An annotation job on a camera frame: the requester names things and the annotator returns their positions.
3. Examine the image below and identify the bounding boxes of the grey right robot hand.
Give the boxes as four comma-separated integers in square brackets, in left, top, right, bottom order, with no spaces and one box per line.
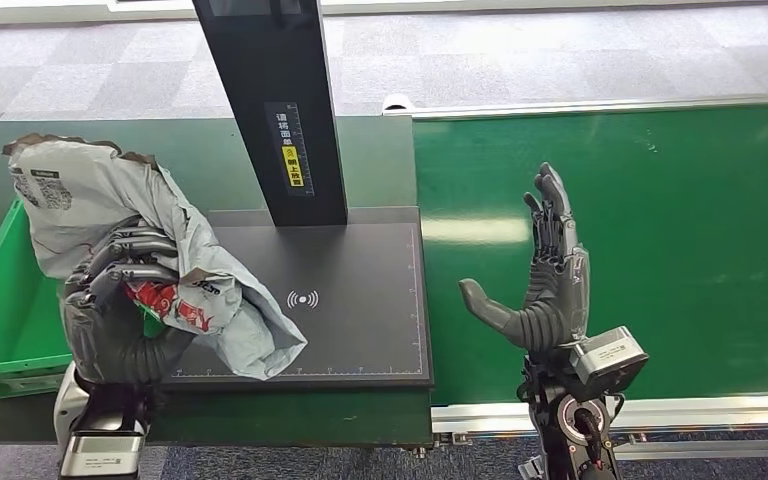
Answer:
[458,161,591,353]

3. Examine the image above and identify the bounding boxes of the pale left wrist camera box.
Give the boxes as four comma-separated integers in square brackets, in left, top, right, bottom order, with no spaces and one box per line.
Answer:
[58,428,149,480]

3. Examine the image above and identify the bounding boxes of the grey plastic mailer package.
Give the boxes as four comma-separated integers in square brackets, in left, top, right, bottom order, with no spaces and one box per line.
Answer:
[2,133,310,383]

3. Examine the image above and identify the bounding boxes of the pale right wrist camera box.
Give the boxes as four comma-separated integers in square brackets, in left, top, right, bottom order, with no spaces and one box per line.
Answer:
[567,325,651,403]

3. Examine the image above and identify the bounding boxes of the aluminium conveyor frame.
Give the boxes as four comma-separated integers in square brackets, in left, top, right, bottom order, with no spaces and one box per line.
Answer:
[381,91,768,463]

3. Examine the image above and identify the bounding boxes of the green conveyor belt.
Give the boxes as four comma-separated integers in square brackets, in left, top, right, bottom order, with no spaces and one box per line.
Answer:
[412,103,768,407]

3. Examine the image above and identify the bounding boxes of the yellow label sticker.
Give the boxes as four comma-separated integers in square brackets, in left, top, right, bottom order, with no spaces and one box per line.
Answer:
[281,144,306,189]

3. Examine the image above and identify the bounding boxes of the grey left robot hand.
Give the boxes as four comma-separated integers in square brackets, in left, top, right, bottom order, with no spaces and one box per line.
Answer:
[60,221,198,388]

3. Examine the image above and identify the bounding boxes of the black weighing device with post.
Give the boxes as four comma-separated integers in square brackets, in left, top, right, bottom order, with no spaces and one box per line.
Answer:
[160,0,436,393]

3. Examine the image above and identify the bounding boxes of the green plastic basket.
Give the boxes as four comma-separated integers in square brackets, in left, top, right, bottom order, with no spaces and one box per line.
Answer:
[0,197,75,401]

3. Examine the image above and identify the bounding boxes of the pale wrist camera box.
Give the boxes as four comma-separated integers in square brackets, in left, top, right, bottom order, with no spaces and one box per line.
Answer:
[567,325,651,403]
[58,428,149,480]

